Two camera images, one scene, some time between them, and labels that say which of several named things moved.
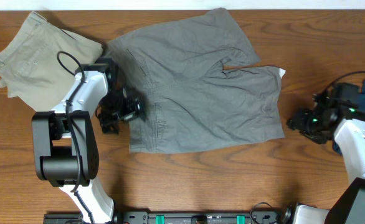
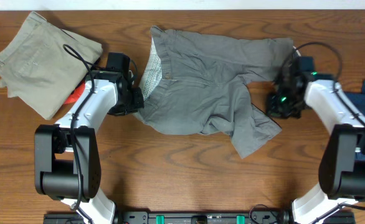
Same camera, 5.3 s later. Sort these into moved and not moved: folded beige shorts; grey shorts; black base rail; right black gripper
Moved: right black gripper; grey shorts
Not moved: black base rail; folded beige shorts
